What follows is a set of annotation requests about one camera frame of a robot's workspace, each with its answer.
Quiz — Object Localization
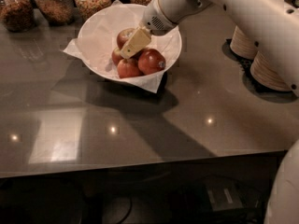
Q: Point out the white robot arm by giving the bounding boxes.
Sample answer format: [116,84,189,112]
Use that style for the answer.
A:
[121,0,299,224]

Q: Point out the front stack paper bowls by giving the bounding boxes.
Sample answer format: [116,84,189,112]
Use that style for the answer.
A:
[250,51,291,91]

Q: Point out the black mat under bowls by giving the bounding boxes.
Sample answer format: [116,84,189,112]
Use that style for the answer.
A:
[226,38,265,93]

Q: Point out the stack paper bowls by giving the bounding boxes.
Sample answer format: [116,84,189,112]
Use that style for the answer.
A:
[230,26,257,60]
[250,51,291,91]

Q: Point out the dark box under table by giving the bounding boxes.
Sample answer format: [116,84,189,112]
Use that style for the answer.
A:
[183,177,247,217]

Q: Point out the white bowl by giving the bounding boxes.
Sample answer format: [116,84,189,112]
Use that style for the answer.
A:
[77,3,183,83]

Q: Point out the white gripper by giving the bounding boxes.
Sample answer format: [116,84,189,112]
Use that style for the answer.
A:
[121,0,177,59]

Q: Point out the rear stack paper bowls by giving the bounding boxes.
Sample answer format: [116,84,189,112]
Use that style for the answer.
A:
[230,26,257,60]

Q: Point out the white paper liner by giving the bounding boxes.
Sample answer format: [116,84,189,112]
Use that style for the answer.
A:
[63,0,180,94]

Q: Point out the red apple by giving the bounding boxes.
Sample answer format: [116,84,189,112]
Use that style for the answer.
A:
[117,28,135,49]
[138,49,166,75]
[111,48,123,65]
[117,58,143,78]

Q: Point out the far left cereal jar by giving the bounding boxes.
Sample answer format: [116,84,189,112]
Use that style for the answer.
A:
[0,0,35,32]

